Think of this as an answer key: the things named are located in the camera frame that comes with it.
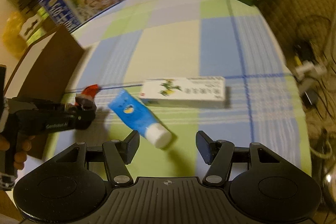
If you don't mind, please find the dark grey sock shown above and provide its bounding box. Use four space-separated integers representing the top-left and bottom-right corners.
64 94 97 116

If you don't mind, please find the red candy packet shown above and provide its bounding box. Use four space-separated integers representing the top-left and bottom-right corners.
75 84 101 106

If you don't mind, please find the blue cream tube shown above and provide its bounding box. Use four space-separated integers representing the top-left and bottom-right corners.
108 89 173 149

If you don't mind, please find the white long medicine box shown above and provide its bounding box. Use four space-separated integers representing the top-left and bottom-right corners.
138 76 226 109

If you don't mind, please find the person's left hand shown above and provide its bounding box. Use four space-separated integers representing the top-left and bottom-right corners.
1 135 35 170

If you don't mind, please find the brown white cardboard box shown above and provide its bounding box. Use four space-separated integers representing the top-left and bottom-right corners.
3 24 86 160

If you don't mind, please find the yellow plastic bag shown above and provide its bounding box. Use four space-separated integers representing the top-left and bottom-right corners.
2 11 27 60

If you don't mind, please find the white wooden rack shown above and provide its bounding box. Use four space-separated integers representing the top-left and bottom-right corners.
19 14 46 45

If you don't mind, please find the white power adapter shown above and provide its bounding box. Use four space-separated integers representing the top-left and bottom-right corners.
293 60 327 85

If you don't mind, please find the black cable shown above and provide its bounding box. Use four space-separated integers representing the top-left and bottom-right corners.
291 13 336 135

